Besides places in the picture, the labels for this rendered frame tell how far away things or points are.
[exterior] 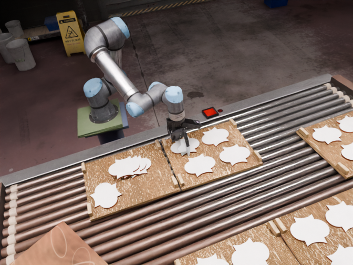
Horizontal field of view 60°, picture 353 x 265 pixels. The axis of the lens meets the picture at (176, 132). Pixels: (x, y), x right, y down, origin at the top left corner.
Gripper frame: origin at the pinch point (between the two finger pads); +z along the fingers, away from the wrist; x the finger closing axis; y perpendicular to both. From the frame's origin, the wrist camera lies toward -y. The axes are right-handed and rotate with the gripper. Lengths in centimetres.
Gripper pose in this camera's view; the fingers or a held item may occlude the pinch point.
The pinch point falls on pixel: (185, 145)
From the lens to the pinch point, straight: 159.7
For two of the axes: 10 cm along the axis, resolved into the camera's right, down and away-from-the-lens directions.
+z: 1.1, 7.5, 6.6
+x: 3.0, 6.0, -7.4
